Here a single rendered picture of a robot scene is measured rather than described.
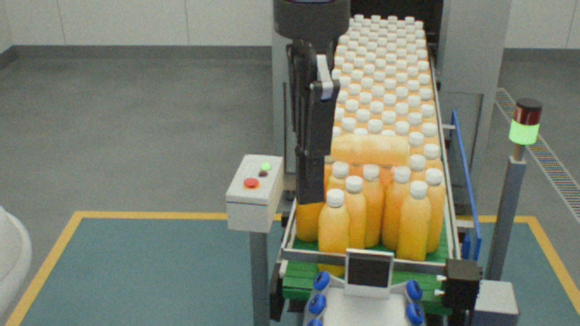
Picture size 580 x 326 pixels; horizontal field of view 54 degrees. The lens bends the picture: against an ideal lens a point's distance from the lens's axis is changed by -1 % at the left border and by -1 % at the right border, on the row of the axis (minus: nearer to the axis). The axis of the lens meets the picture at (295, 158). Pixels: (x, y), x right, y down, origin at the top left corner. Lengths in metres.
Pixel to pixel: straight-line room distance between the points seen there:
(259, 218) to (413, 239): 0.37
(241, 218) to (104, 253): 1.78
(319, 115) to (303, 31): 0.08
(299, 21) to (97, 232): 2.78
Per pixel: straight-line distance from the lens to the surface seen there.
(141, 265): 2.97
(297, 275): 1.43
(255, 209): 1.36
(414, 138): 1.59
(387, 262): 1.25
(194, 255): 2.97
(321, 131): 0.58
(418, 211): 1.38
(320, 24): 0.55
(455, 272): 1.32
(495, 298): 1.50
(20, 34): 5.98
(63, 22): 5.78
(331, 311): 1.30
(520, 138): 1.53
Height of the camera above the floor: 1.82
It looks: 29 degrees down
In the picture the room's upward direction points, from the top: straight up
